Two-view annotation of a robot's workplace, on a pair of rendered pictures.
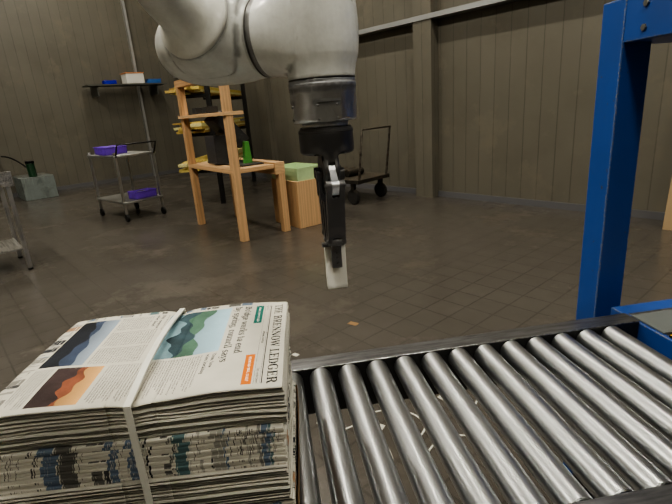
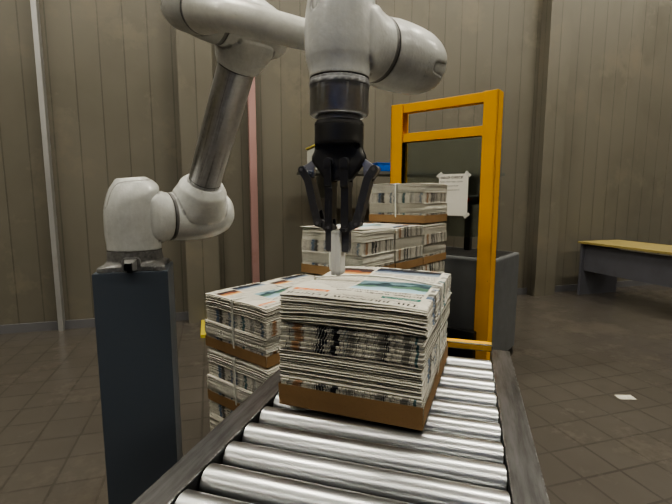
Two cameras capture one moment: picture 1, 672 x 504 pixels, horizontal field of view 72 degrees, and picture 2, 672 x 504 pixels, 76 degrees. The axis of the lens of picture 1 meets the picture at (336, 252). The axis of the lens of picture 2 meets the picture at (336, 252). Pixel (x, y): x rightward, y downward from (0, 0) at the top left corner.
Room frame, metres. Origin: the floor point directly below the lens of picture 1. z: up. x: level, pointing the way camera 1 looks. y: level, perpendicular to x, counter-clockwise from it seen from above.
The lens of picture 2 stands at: (0.93, -0.62, 1.22)
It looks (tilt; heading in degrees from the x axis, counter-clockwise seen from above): 7 degrees down; 114
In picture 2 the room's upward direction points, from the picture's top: straight up
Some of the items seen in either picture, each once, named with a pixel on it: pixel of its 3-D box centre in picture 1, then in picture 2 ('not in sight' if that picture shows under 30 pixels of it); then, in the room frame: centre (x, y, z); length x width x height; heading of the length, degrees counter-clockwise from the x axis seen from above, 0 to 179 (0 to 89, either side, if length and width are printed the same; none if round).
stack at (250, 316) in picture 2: not in sight; (330, 359); (0.07, 1.23, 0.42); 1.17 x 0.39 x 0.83; 75
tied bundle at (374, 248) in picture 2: not in sight; (347, 250); (0.10, 1.36, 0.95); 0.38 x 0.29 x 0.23; 167
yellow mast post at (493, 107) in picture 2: not in sight; (487, 242); (0.69, 2.27, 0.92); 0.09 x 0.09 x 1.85; 75
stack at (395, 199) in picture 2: not in sight; (406, 289); (0.25, 1.93, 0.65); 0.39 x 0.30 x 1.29; 165
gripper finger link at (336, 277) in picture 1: (336, 265); (335, 252); (0.65, 0.00, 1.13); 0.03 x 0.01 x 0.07; 97
